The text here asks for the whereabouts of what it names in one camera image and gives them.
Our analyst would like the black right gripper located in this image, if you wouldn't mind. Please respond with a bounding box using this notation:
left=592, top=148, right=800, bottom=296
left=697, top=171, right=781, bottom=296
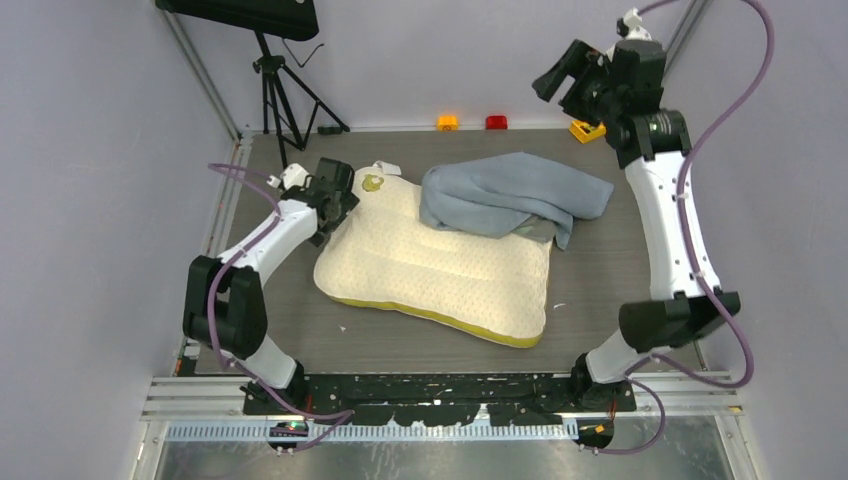
left=532, top=38, right=622, bottom=127

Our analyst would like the cream pillow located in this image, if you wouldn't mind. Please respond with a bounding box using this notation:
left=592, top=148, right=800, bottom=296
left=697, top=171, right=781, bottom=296
left=313, top=162, right=552, bottom=348

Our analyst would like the blue pillowcase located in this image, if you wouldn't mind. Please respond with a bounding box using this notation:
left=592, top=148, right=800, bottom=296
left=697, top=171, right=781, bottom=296
left=419, top=152, right=614, bottom=250

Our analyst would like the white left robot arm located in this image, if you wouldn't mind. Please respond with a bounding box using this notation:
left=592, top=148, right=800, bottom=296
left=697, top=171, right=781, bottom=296
left=182, top=158, right=359, bottom=414

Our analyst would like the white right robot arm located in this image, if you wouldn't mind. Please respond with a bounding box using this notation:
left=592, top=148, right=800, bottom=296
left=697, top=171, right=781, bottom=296
left=532, top=39, right=741, bottom=411

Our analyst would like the small black block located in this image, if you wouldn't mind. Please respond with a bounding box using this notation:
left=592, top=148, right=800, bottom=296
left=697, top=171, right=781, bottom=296
left=317, top=125, right=344, bottom=136

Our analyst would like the yellow plastic bin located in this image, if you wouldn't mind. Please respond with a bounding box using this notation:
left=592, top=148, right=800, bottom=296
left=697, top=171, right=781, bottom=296
left=569, top=120, right=606, bottom=144

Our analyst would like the black tripod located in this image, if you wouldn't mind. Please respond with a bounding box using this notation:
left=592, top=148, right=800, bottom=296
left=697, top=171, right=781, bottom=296
left=252, top=31, right=351, bottom=169

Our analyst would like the red toy block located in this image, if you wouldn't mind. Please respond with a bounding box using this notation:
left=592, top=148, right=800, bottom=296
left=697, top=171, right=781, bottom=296
left=485, top=115, right=509, bottom=130

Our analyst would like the orange toy block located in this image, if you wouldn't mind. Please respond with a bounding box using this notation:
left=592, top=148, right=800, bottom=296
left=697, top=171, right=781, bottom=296
left=436, top=115, right=460, bottom=131

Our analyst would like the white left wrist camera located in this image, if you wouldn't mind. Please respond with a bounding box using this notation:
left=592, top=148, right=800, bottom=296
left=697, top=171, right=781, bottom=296
left=266, top=163, right=310, bottom=192

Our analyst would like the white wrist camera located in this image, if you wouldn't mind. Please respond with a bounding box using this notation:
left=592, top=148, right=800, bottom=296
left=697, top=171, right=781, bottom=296
left=266, top=163, right=310, bottom=192
left=616, top=8, right=653, bottom=41

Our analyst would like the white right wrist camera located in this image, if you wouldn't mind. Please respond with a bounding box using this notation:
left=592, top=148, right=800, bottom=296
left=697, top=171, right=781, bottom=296
left=616, top=8, right=653, bottom=41

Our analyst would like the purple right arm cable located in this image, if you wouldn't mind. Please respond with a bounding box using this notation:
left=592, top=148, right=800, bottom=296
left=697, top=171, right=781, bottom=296
left=582, top=0, right=776, bottom=457

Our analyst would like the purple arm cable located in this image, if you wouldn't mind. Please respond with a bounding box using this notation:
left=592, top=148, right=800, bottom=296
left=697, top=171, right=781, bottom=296
left=206, top=162, right=356, bottom=452
left=582, top=0, right=776, bottom=457

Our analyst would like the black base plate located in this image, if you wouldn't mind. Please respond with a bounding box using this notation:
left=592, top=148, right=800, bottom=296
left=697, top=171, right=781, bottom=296
left=241, top=373, right=636, bottom=427

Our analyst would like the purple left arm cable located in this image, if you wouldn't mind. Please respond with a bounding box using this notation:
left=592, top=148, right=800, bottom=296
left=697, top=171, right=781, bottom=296
left=206, top=162, right=356, bottom=452

